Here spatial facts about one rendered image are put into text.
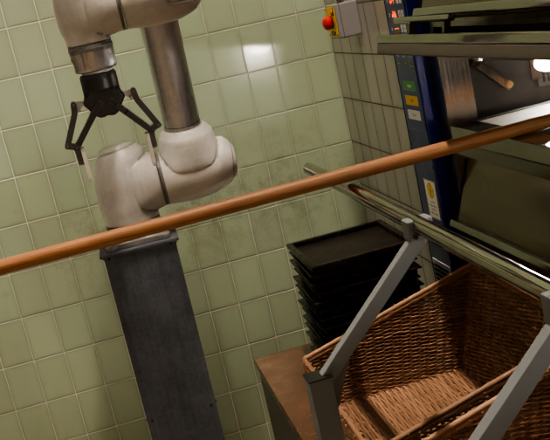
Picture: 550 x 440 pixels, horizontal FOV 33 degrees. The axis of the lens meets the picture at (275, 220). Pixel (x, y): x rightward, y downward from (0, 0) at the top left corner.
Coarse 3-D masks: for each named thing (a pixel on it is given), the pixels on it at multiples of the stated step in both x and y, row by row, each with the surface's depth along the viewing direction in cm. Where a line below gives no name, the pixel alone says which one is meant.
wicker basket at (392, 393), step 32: (448, 288) 230; (480, 288) 226; (512, 288) 208; (384, 320) 228; (416, 320) 230; (448, 320) 231; (480, 320) 226; (512, 320) 209; (544, 320) 194; (320, 352) 226; (384, 352) 230; (416, 352) 231; (480, 352) 225; (512, 352) 208; (352, 384) 230; (416, 384) 231; (448, 384) 228; (480, 384) 224; (352, 416) 222; (384, 416) 218; (416, 416) 215; (448, 416) 175
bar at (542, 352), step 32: (352, 192) 187; (416, 224) 153; (480, 256) 130; (384, 288) 156; (544, 288) 113; (352, 352) 157; (544, 352) 110; (320, 384) 156; (512, 384) 111; (320, 416) 157; (512, 416) 111
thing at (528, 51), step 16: (384, 48) 216; (400, 48) 206; (416, 48) 196; (432, 48) 188; (448, 48) 180; (464, 48) 173; (480, 48) 166; (496, 48) 160; (512, 48) 154; (528, 48) 149; (544, 48) 144
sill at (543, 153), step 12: (456, 132) 226; (468, 132) 219; (492, 144) 208; (504, 144) 202; (516, 144) 196; (528, 144) 191; (540, 144) 186; (516, 156) 198; (528, 156) 192; (540, 156) 187
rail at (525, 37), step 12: (384, 36) 215; (396, 36) 207; (408, 36) 200; (420, 36) 194; (432, 36) 187; (444, 36) 181; (456, 36) 176; (468, 36) 171; (480, 36) 166; (492, 36) 161; (504, 36) 157; (516, 36) 152; (528, 36) 148; (540, 36) 145
